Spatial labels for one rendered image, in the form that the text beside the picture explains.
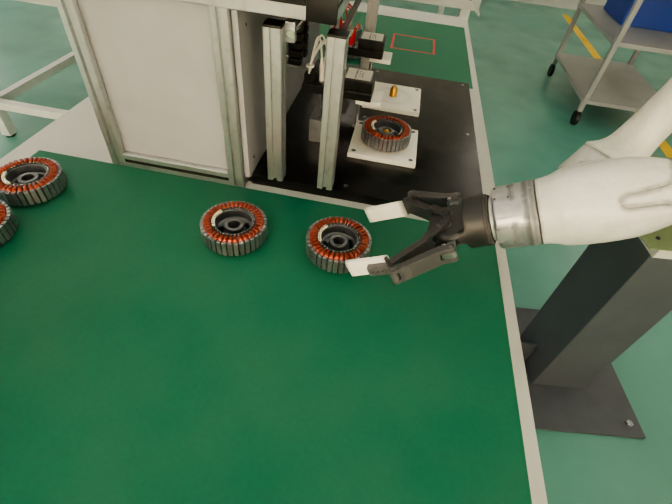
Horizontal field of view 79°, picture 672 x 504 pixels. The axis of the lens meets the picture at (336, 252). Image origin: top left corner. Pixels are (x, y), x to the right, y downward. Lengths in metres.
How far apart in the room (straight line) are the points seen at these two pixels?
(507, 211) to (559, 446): 1.09
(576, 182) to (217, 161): 0.62
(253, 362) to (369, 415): 0.17
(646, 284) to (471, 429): 0.78
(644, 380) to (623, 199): 1.35
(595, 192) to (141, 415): 0.61
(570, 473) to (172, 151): 1.39
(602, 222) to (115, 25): 0.76
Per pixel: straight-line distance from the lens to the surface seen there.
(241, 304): 0.64
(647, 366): 1.93
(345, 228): 0.72
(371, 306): 0.65
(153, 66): 0.81
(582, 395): 1.68
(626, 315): 1.36
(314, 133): 0.95
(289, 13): 0.67
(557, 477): 1.52
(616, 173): 0.59
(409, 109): 1.13
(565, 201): 0.57
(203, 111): 0.81
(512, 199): 0.59
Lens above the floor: 1.26
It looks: 46 degrees down
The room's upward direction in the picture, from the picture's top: 7 degrees clockwise
